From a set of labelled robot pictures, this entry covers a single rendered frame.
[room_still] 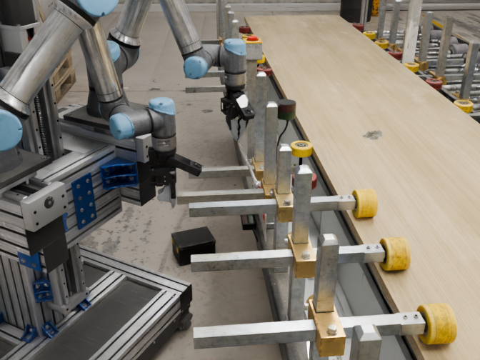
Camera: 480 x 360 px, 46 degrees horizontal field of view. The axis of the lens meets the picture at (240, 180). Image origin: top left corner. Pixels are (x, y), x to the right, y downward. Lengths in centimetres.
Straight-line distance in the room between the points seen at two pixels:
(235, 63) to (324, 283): 103
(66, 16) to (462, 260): 116
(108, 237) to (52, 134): 139
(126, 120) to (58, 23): 33
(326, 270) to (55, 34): 87
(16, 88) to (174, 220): 200
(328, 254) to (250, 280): 177
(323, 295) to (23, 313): 142
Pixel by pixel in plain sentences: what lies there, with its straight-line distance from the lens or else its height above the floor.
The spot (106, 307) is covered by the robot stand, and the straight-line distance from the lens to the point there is 242.
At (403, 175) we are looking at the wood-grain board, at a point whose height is 90.
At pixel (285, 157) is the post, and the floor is 108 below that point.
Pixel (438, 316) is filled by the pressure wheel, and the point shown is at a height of 98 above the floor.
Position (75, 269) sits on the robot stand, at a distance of 221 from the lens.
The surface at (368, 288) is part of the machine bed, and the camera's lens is 155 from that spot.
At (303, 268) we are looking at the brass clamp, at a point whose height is 95.
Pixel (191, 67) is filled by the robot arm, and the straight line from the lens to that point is 184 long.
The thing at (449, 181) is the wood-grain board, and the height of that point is 90.
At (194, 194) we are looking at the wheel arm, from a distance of 180.
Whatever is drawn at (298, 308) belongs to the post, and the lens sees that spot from 149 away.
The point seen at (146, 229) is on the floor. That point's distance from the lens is 327.
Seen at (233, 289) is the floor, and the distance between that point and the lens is 278.
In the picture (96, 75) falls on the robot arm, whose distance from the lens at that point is 170.
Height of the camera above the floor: 173
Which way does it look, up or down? 27 degrees down
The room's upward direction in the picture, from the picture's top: straight up
